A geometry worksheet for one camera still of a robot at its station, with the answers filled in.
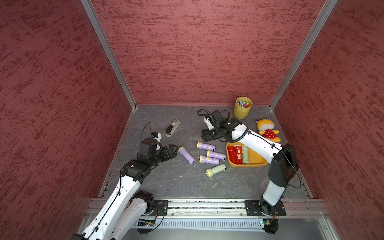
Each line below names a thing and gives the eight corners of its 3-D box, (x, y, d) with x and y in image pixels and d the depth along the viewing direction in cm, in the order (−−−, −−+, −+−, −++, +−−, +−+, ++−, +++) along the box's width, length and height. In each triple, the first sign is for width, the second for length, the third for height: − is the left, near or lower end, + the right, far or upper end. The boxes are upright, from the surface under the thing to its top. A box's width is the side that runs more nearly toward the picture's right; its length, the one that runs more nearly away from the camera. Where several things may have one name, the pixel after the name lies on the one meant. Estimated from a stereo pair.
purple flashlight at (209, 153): (205, 156, 94) (205, 153, 91) (206, 151, 96) (207, 149, 93) (224, 161, 92) (225, 158, 89) (225, 156, 94) (226, 154, 91)
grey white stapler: (165, 135, 105) (164, 131, 101) (176, 121, 113) (176, 118, 109) (169, 137, 104) (168, 133, 100) (180, 123, 112) (179, 119, 108)
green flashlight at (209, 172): (207, 178, 85) (207, 176, 83) (204, 172, 88) (205, 170, 85) (226, 170, 88) (227, 168, 86) (223, 164, 91) (224, 162, 88)
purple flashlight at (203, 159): (198, 162, 91) (198, 160, 89) (199, 157, 94) (199, 154, 91) (219, 164, 91) (219, 162, 88) (219, 159, 93) (219, 157, 90)
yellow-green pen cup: (233, 121, 114) (238, 107, 102) (231, 109, 121) (235, 96, 110) (248, 121, 114) (254, 107, 102) (245, 109, 121) (250, 96, 110)
